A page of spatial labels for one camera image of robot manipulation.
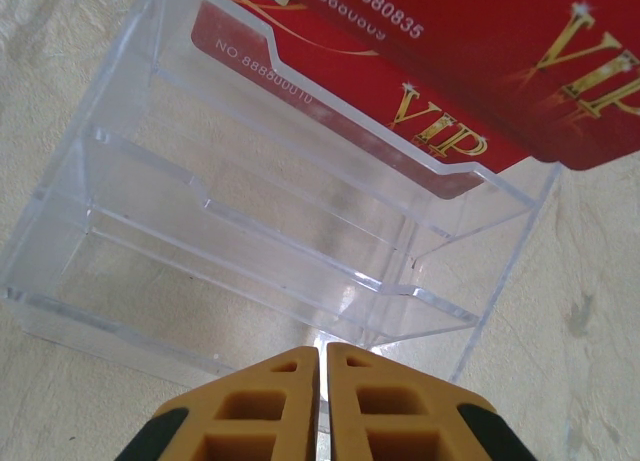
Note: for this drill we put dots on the red VIP card number 888800010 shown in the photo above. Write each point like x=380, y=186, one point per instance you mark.
x=350, y=96

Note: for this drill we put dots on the red VIP card number ending 835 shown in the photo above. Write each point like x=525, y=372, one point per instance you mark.
x=500, y=56

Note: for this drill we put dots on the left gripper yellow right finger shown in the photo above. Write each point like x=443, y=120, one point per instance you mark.
x=400, y=421

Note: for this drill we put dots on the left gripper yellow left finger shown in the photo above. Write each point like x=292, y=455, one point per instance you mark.
x=250, y=421

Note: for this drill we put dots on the clear acrylic tiered card stand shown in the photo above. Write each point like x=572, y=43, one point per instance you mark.
x=250, y=261

